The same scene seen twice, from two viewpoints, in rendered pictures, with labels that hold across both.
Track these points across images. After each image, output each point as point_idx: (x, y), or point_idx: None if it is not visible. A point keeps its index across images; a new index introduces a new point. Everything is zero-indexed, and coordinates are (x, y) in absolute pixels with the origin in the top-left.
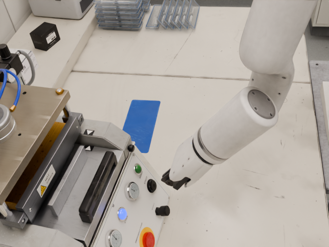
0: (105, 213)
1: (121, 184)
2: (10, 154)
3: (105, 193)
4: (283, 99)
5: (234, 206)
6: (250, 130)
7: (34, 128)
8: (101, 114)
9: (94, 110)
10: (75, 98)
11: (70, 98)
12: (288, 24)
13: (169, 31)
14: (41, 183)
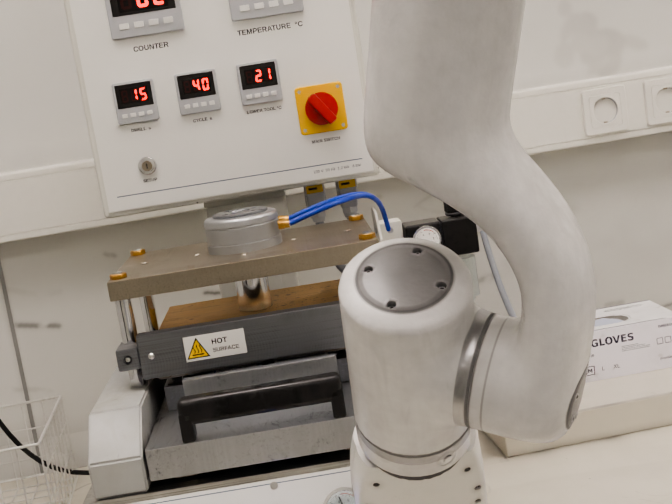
0: (244, 480)
1: (334, 476)
2: (198, 263)
3: (262, 435)
4: (533, 342)
5: None
6: (342, 323)
7: (262, 254)
8: (655, 491)
9: (660, 478)
10: (668, 447)
11: (662, 443)
12: (375, 21)
13: None
14: (200, 336)
